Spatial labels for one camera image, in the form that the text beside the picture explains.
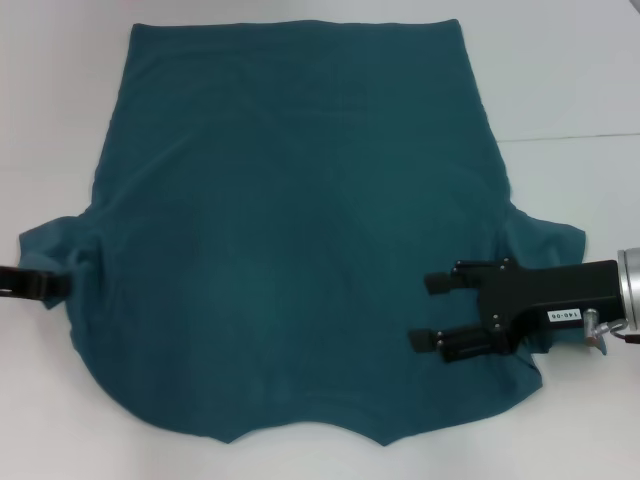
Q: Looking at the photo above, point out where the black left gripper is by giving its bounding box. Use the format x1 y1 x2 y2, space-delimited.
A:
0 266 72 302

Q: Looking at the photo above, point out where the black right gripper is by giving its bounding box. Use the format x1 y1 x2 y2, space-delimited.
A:
408 257 624 362

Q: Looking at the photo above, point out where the blue shirt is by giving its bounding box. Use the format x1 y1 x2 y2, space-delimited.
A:
17 19 609 434

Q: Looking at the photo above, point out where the right arm plug cable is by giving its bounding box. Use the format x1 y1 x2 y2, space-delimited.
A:
582 308 640 347

